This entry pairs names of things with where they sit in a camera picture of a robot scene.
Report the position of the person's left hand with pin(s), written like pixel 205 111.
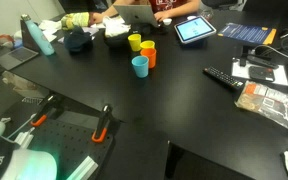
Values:
pixel 161 16

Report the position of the person's right hand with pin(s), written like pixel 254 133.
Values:
pixel 97 18

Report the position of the white terry towel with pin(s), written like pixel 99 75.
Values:
pixel 116 26

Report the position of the person's right forearm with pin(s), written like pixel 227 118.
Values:
pixel 119 7

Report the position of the person's left forearm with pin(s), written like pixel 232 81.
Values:
pixel 184 8

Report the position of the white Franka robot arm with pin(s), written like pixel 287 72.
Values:
pixel 24 165

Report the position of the black bowl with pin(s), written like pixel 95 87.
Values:
pixel 114 41

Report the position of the white stained paper napkin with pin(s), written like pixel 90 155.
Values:
pixel 99 25

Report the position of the small white cup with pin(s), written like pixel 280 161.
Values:
pixel 167 22

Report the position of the person torso in red shirt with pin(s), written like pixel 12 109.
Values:
pixel 165 4

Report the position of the yellow potato chips bag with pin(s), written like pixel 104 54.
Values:
pixel 74 20

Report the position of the silver laptop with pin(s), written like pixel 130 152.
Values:
pixel 137 14

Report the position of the dark blue cloth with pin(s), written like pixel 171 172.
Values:
pixel 77 40

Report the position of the yellow plastic cup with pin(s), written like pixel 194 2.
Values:
pixel 147 44
pixel 134 42

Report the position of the white tablet with lit screen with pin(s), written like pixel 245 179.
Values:
pixel 194 29

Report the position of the orange plastic cup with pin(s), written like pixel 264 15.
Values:
pixel 149 57

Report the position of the clear drinking glass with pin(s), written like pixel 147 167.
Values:
pixel 206 14

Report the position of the crumpled white tissue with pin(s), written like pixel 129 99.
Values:
pixel 50 26

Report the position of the blue plastic cup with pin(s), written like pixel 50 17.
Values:
pixel 140 66

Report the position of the teal metal water bottle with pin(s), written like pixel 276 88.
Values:
pixel 40 38

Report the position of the blue booklet with orange edge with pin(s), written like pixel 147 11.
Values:
pixel 245 33

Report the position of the black TV remote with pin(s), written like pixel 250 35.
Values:
pixel 223 77

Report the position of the grey laptop with dark lid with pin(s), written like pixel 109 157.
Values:
pixel 15 57

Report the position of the black desk stand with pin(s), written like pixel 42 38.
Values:
pixel 260 61

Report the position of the black handheld device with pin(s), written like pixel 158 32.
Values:
pixel 261 74

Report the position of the white paper sheet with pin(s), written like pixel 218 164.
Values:
pixel 281 76

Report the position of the clear plastic parts bag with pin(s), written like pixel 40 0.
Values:
pixel 274 106

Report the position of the aluminium profile bar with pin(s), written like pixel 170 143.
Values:
pixel 84 168

